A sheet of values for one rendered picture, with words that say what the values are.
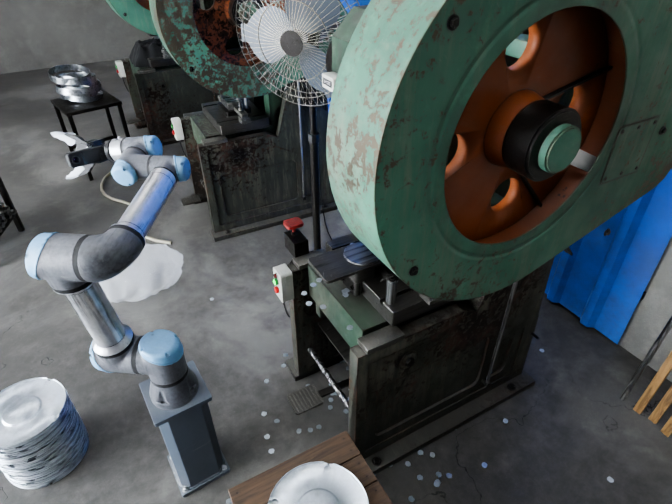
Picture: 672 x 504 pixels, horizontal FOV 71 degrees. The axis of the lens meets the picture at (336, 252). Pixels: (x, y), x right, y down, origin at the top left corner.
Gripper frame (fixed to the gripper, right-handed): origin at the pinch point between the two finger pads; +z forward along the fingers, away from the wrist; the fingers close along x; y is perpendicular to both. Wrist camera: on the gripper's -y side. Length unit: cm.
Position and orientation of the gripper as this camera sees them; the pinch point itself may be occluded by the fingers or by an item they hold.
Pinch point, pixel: (56, 156)
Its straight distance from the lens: 182.1
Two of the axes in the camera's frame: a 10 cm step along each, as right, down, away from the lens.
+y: 1.5, -4.0, 9.0
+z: -9.8, 0.4, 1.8
